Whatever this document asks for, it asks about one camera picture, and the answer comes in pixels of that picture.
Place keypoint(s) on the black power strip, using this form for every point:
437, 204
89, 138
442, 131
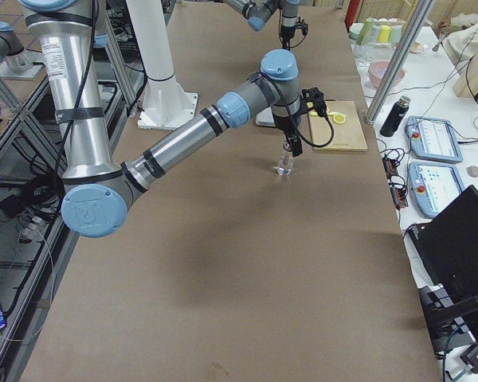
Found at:
396, 182

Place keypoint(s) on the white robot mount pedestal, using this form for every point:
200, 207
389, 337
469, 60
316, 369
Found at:
165, 103

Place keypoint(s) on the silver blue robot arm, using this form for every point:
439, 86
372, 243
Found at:
99, 192
257, 15

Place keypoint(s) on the bamboo cutting board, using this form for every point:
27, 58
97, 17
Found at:
347, 137

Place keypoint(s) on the teach pendant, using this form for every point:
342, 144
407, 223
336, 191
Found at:
433, 139
433, 186

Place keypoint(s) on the aluminium frame post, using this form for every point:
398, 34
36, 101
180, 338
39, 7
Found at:
413, 25

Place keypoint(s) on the black monitor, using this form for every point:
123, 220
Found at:
448, 248

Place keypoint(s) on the lemon slice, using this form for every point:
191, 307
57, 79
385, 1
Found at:
339, 118

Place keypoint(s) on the red cylinder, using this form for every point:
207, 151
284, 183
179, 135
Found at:
352, 12

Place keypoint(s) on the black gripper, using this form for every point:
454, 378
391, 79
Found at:
285, 124
287, 34

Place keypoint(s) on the green cup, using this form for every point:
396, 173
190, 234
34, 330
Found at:
366, 32

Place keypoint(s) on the black water bottle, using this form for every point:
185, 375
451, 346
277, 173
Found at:
396, 115

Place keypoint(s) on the teach pendant near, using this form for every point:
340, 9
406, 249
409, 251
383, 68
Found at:
433, 186

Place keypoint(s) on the pink bowl with ice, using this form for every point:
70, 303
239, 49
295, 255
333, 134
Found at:
377, 70

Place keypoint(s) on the yellow plastic knife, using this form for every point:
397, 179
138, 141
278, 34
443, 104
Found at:
331, 113

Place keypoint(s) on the yellow cup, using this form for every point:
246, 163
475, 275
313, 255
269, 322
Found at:
384, 34

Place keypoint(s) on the glass sauce bottle metal spout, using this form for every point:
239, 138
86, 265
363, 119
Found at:
285, 163

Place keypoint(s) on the light blue cup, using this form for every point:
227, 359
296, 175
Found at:
395, 34

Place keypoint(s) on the silver kitchen scale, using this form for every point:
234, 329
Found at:
265, 118

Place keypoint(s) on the teach pendant far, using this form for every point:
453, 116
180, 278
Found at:
433, 139

